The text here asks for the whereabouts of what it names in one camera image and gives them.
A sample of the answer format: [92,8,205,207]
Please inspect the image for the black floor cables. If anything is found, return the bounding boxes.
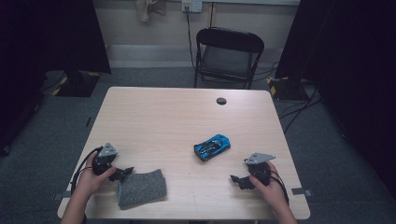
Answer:
[277,83,324,135]

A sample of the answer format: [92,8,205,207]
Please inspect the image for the blue toy car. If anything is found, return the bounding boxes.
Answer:
[193,133,232,162]

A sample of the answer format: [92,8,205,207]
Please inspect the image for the grey cloth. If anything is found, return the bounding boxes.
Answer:
[116,168,168,210]

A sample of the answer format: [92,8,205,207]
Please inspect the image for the black stand base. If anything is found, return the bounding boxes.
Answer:
[51,70,102,98]
[266,76,310,102]

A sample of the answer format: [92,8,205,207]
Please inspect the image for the white wall socket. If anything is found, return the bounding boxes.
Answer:
[181,0,204,14]

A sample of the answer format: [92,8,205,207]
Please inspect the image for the person's left hand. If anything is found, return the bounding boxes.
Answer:
[75,151,118,201]

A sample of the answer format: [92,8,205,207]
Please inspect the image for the black folding chair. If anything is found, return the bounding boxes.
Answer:
[193,26,265,91]

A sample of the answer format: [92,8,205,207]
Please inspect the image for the black curtain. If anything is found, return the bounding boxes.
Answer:
[0,0,112,157]
[275,0,396,200]

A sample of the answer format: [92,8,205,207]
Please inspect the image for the grey tape strip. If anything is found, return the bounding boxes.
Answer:
[52,189,78,202]
[290,187,314,198]

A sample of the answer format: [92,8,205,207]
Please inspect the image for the person's right hand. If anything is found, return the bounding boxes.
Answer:
[248,161,290,213]

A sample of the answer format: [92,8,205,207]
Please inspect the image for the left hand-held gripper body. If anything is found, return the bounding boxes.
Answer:
[92,142,120,177]

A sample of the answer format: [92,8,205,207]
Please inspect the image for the beige hanging cloth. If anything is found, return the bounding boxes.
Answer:
[134,0,167,23]

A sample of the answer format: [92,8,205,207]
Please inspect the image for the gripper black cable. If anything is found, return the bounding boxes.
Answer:
[269,169,290,207]
[70,146,104,196]

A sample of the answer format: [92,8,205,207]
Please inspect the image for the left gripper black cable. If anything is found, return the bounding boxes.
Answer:
[70,146,104,196]

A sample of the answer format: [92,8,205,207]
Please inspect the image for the black power cable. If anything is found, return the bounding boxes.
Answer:
[185,5,198,72]

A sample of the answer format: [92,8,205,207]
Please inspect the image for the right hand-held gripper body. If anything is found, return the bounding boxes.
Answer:
[243,151,276,188]

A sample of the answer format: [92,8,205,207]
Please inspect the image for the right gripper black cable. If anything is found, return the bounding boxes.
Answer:
[269,169,290,207]

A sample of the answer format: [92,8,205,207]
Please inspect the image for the thin black wall cable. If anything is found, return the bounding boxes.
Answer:
[209,2,217,29]

